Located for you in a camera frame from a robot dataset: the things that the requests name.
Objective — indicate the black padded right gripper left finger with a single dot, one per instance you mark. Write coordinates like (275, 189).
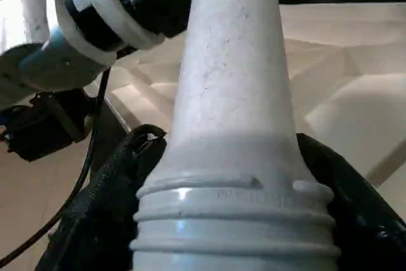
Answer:
(95, 207)

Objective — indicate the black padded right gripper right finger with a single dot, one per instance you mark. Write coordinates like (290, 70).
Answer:
(364, 214)

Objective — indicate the white plastic table leg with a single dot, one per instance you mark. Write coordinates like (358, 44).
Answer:
(231, 93)

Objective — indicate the white plastic table top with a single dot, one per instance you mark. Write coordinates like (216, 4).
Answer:
(349, 77)

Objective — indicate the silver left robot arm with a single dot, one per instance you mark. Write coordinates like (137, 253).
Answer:
(38, 55)

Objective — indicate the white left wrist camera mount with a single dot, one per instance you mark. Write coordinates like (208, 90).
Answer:
(101, 14)

